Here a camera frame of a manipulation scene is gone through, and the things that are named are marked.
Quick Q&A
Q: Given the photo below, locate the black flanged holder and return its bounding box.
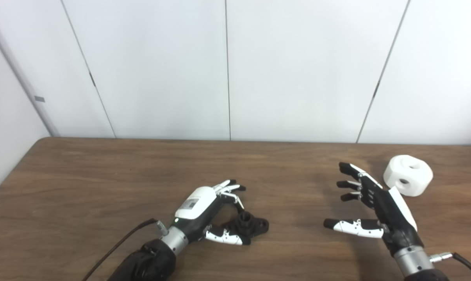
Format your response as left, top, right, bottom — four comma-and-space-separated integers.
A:
220, 212, 269, 240

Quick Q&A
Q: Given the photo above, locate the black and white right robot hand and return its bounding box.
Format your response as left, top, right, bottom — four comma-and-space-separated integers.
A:
323, 162, 423, 256

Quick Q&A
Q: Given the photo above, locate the round white plastic piece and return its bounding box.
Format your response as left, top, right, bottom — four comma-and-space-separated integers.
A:
383, 155, 434, 197

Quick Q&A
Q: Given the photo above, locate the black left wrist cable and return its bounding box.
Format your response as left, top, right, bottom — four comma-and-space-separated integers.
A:
81, 219, 169, 281

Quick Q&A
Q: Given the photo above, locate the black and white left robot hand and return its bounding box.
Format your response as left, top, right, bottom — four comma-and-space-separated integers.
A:
175, 180, 252, 245

